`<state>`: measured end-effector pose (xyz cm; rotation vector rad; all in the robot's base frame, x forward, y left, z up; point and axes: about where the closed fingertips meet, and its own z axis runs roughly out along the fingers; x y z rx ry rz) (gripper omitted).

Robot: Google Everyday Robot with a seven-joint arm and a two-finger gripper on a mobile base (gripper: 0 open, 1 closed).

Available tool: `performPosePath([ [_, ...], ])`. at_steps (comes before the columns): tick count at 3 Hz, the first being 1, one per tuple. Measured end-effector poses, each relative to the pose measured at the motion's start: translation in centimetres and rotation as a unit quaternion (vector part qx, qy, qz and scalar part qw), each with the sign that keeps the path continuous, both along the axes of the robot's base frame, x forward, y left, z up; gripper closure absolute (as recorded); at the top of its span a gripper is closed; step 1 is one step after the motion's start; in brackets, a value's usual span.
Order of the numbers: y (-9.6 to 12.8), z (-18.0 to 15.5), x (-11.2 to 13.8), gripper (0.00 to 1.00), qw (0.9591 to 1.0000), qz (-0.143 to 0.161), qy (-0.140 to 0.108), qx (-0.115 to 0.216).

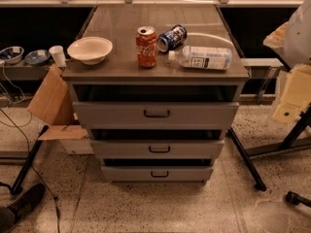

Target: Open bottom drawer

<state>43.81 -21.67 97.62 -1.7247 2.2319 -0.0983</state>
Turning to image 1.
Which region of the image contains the grey bottom drawer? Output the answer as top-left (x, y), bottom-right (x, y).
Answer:
top-left (101, 166), bottom-right (213, 183)

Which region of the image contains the grey drawer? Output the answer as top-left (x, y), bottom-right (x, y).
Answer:
top-left (101, 166), bottom-right (213, 183)
top-left (90, 140), bottom-right (225, 160)
top-left (73, 102), bottom-right (239, 130)

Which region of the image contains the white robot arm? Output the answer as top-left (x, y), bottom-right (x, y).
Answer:
top-left (263, 0), bottom-right (311, 123)

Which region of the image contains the grey drawer cabinet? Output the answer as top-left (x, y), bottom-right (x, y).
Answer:
top-left (63, 4), bottom-right (249, 168)

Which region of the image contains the grey middle drawer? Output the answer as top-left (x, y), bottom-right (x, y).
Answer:
top-left (90, 140), bottom-right (225, 160)

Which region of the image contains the grey top drawer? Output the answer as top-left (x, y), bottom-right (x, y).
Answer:
top-left (73, 102), bottom-right (239, 130)

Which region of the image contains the black stand leg right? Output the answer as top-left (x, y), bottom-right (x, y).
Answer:
top-left (228, 128), bottom-right (266, 191)

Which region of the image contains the black stand leg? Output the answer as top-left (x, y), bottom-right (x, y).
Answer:
top-left (228, 128), bottom-right (266, 191)
top-left (10, 139), bottom-right (43, 195)

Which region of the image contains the clear plastic water bottle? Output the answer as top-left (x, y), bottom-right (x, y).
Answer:
top-left (168, 46), bottom-right (232, 71)

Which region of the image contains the blue soda can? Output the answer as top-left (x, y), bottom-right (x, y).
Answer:
top-left (156, 24), bottom-right (187, 52)

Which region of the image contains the red cola can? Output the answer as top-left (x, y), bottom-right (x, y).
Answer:
top-left (136, 26), bottom-right (157, 68)

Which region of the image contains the white bowl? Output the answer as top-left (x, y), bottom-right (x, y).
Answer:
top-left (67, 37), bottom-right (113, 65)

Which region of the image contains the brown cardboard box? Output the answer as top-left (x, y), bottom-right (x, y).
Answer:
top-left (27, 64), bottom-right (93, 154)

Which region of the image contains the white paper cup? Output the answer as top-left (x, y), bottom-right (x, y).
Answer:
top-left (49, 46), bottom-right (66, 67)

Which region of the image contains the blue patterned bowl right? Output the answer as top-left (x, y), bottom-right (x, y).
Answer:
top-left (24, 50), bottom-right (51, 66)

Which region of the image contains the blue patterned bowl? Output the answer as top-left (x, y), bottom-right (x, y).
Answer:
top-left (0, 47), bottom-right (24, 65)
top-left (24, 50), bottom-right (51, 66)

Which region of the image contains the blue patterned bowl left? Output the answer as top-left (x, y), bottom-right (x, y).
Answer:
top-left (0, 47), bottom-right (24, 65)

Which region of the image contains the black stand leg left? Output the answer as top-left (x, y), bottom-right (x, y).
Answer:
top-left (10, 139), bottom-right (43, 195)

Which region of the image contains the black shoe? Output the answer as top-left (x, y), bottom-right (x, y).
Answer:
top-left (0, 183), bottom-right (46, 233)

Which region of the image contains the black cable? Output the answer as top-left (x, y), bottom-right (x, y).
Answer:
top-left (0, 109), bottom-right (62, 233)

